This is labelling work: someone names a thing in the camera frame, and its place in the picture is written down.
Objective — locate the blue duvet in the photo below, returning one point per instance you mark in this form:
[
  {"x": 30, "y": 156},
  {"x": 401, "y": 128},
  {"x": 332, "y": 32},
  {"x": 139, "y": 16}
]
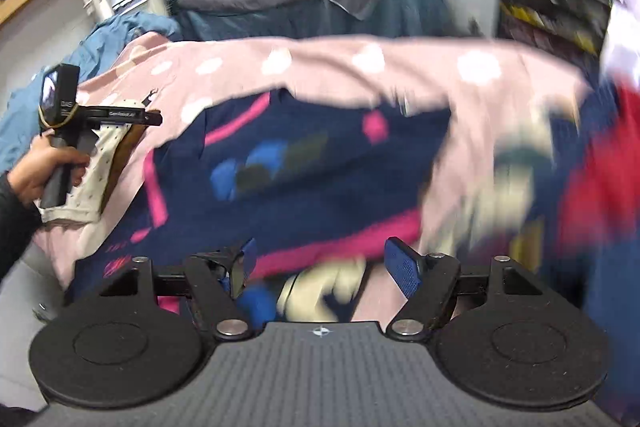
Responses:
[{"x": 115, "y": 37}]

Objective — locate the pink white-dotted blanket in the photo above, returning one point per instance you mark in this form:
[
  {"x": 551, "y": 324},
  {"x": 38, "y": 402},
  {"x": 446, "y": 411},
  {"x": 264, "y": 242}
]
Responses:
[{"x": 350, "y": 72}]

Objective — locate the person's left hand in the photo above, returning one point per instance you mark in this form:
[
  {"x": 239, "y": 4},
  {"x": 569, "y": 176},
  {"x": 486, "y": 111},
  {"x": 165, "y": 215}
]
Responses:
[{"x": 37, "y": 169}]

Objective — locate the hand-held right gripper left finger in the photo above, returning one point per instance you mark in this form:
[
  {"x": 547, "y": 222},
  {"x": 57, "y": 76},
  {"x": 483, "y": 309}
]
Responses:
[{"x": 241, "y": 268}]

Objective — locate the brown cloth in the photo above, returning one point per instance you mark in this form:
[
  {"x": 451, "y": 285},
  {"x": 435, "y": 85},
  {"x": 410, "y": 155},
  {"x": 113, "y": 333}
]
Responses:
[{"x": 120, "y": 162}]

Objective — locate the navy cartoon print garment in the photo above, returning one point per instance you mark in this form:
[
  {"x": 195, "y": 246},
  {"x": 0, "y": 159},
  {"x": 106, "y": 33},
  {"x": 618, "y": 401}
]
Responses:
[{"x": 310, "y": 187}]

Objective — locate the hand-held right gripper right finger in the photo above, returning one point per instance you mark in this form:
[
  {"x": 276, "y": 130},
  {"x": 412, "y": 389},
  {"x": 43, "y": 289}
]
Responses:
[{"x": 403, "y": 268}]

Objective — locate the green and cream patterned cloth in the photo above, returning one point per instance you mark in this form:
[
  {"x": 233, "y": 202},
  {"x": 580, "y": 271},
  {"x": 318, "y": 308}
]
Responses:
[{"x": 520, "y": 177}]

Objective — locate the beige black-dotted cloth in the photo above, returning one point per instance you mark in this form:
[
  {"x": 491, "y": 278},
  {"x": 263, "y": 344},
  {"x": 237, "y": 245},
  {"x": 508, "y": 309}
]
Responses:
[{"x": 95, "y": 187}]

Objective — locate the large red garment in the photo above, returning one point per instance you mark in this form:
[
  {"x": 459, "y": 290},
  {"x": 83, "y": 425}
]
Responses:
[{"x": 600, "y": 177}]

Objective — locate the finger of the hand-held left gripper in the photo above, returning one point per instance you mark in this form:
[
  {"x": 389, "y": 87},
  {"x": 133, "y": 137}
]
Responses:
[{"x": 153, "y": 118}]

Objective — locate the person's left forearm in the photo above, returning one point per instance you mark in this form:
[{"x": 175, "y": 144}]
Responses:
[{"x": 15, "y": 232}]

